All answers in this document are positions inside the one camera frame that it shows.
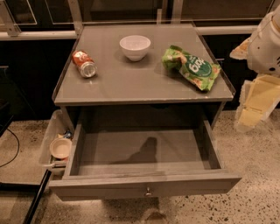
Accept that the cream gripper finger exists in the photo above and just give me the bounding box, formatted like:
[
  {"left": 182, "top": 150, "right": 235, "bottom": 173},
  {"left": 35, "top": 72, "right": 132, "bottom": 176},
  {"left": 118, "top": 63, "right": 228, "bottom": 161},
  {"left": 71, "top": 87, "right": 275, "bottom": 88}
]
[
  {"left": 229, "top": 38, "right": 249, "bottom": 60},
  {"left": 234, "top": 73, "right": 280, "bottom": 132}
]

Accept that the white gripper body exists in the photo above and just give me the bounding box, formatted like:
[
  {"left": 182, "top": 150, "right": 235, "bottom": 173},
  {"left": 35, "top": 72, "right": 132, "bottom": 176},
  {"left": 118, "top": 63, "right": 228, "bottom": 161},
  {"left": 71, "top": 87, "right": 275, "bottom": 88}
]
[{"left": 247, "top": 5, "right": 280, "bottom": 75}]

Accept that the grey top drawer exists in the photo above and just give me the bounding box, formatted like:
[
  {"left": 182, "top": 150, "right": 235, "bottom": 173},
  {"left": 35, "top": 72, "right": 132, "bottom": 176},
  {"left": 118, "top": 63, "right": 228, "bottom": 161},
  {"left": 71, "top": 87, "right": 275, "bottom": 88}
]
[{"left": 50, "top": 121, "right": 241, "bottom": 200}]

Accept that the grey drawer cabinet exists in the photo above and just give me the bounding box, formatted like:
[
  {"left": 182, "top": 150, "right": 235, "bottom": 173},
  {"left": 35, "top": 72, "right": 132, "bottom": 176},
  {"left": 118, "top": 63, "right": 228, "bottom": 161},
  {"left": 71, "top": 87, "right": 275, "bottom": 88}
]
[{"left": 52, "top": 24, "right": 236, "bottom": 132}]

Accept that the green chip bag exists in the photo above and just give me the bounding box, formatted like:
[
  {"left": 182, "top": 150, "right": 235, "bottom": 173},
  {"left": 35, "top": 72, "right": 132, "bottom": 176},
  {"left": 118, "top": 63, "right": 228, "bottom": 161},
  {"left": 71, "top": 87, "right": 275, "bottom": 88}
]
[{"left": 162, "top": 45, "right": 221, "bottom": 92}]

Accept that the white ceramic bowl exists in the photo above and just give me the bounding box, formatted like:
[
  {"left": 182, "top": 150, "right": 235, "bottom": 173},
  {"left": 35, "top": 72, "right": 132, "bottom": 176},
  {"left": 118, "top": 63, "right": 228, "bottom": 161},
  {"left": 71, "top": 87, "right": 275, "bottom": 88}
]
[{"left": 119, "top": 35, "right": 151, "bottom": 61}]

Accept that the orange soda can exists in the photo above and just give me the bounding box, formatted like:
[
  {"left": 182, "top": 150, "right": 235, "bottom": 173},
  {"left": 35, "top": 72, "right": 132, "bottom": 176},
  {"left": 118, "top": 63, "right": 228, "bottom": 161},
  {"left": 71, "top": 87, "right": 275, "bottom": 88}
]
[{"left": 72, "top": 51, "right": 97, "bottom": 78}]

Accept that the small beige bowl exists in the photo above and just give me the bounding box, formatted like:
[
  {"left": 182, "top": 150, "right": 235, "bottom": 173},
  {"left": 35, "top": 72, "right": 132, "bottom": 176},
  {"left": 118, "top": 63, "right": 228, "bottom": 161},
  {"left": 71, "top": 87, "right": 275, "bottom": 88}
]
[{"left": 50, "top": 137, "right": 72, "bottom": 159}]

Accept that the black metal bar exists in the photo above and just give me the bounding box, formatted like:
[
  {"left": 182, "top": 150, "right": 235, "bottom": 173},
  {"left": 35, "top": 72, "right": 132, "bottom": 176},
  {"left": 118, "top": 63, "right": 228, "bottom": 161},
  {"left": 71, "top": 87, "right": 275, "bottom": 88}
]
[{"left": 23, "top": 170, "right": 52, "bottom": 224}]

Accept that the metal railing frame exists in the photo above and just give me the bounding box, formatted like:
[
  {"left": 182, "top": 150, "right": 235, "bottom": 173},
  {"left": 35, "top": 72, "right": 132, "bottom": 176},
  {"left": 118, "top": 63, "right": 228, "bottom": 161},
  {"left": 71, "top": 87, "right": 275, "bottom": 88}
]
[{"left": 0, "top": 0, "right": 280, "bottom": 40}]

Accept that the black cable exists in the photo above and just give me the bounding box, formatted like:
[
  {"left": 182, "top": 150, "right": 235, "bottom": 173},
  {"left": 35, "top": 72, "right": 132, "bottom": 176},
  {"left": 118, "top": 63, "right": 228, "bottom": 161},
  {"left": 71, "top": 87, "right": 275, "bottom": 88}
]
[{"left": 0, "top": 127, "right": 21, "bottom": 169}]

